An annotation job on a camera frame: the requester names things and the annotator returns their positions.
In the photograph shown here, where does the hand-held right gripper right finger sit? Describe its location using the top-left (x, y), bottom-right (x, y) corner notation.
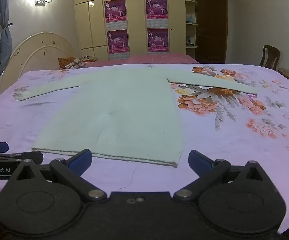
top-left (173, 150), bottom-right (272, 203)

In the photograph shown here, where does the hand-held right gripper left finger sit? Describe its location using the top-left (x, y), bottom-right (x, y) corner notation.
top-left (9, 149), bottom-right (108, 203)

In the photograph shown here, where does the pale green knit sweater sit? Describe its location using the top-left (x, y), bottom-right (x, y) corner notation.
top-left (14, 64), bottom-right (258, 168)

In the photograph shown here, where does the purple floral bedsheet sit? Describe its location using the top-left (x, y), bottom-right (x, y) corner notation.
top-left (0, 63), bottom-right (289, 233)

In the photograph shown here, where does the orange and white cloth pile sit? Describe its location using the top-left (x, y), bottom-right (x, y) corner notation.
top-left (58, 56), bottom-right (97, 70)

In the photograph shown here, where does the cream arched headboard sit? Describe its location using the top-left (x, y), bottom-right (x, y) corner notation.
top-left (0, 32), bottom-right (81, 97)

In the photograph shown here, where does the pink checked bedsheet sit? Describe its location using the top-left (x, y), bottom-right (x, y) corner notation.
top-left (83, 52), bottom-right (200, 68)

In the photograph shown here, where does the dark wooden chair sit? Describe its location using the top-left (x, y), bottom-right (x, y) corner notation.
top-left (259, 45), bottom-right (281, 71)

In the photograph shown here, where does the cream corner shelf unit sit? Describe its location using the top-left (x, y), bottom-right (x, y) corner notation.
top-left (185, 0), bottom-right (199, 58)

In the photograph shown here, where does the dark brown wooden door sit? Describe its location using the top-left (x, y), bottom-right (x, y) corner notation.
top-left (194, 0), bottom-right (229, 64)

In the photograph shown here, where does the cream wardrobe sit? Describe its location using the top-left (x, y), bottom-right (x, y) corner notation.
top-left (72, 0), bottom-right (187, 60)

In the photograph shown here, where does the purple wall poster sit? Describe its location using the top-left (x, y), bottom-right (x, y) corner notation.
top-left (145, 0), bottom-right (169, 28)
top-left (107, 29), bottom-right (130, 57)
top-left (104, 0), bottom-right (128, 30)
top-left (147, 28), bottom-right (169, 54)

